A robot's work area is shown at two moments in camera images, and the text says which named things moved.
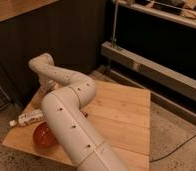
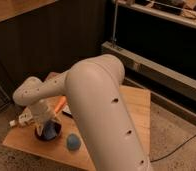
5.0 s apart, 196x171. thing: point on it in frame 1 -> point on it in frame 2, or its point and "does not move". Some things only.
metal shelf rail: x=185 y=85 does not move
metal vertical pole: x=115 y=23 does not move
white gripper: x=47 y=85 -> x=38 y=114
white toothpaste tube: x=27 y=117 does not move
